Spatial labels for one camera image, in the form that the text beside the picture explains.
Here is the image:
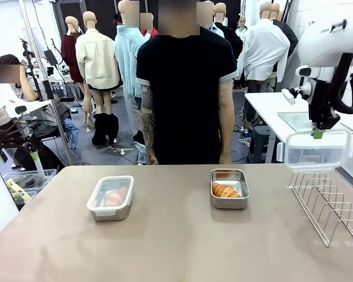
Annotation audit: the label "mannequin with dark red top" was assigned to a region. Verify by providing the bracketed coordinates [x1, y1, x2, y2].
[61, 16, 86, 124]

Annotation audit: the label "clear plastic storage bin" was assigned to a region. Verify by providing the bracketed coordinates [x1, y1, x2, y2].
[2, 169, 57, 194]

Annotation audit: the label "metal wire lid rack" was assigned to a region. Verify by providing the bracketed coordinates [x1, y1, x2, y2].
[289, 172, 353, 248]

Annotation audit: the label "yellow green packaged item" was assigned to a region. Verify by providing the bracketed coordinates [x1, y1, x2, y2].
[5, 179, 32, 202]

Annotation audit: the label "small mannequin with white top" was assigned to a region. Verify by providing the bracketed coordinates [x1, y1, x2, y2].
[237, 16, 249, 39]

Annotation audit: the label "clear plastic clip lid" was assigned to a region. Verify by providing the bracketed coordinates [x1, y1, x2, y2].
[276, 129, 353, 173]
[86, 175, 135, 213]

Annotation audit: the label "mannequin with black shirt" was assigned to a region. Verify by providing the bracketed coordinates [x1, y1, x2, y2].
[270, 2, 299, 74]

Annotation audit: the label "black panel on stand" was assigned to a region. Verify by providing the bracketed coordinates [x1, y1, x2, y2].
[43, 49, 59, 66]

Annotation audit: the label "blue jeans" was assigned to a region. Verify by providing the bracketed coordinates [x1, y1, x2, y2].
[61, 117, 80, 155]

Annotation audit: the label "black crumpled trousers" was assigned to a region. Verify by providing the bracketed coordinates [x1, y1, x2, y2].
[91, 113, 120, 146]

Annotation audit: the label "person in black t-shirt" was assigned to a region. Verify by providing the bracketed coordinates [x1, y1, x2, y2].
[135, 0, 238, 165]

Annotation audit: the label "mannequin with black jacket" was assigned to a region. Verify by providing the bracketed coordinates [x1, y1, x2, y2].
[214, 2, 244, 89]

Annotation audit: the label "rectangular stainless steel container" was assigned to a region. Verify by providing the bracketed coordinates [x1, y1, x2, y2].
[209, 168, 250, 210]
[88, 177, 134, 222]

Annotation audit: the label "white table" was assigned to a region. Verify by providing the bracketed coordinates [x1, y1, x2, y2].
[244, 91, 353, 164]

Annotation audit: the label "white floor cables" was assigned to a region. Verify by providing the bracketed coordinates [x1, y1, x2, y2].
[238, 129, 254, 147]

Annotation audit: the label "silver metal pole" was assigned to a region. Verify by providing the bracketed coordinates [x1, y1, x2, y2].
[19, 0, 74, 166]

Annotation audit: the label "black stool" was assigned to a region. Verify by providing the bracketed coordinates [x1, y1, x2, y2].
[248, 125, 279, 164]

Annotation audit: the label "dark mannequin base plate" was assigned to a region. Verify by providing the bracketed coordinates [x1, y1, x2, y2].
[101, 143, 136, 157]

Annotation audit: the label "person's left forearm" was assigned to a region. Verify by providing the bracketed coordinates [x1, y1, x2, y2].
[218, 111, 235, 158]

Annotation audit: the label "mannequin with cream shirt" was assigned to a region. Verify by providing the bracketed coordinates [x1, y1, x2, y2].
[75, 11, 121, 130]

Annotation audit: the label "mannequin with white shirt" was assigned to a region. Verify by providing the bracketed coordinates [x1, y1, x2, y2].
[234, 1, 291, 89]

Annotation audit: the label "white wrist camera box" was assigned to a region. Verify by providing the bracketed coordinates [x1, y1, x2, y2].
[281, 87, 297, 106]

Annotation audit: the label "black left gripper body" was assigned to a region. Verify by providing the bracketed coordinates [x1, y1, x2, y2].
[0, 125, 26, 150]

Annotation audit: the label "person's tattooed right forearm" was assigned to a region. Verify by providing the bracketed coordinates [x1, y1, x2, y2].
[139, 113, 157, 159]

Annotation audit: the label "golden croissant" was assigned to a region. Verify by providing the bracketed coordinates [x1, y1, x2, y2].
[212, 182, 242, 199]
[105, 187, 129, 207]

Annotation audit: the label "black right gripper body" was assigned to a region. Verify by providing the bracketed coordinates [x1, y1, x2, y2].
[308, 79, 341, 130]

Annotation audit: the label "black light stand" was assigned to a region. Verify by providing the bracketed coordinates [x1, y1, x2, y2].
[19, 37, 55, 102]

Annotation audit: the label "seated person in grey shirt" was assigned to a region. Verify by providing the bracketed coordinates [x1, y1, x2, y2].
[0, 54, 73, 171]

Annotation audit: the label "mannequin with light blue shirt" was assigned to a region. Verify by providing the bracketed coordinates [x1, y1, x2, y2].
[114, 0, 148, 165]

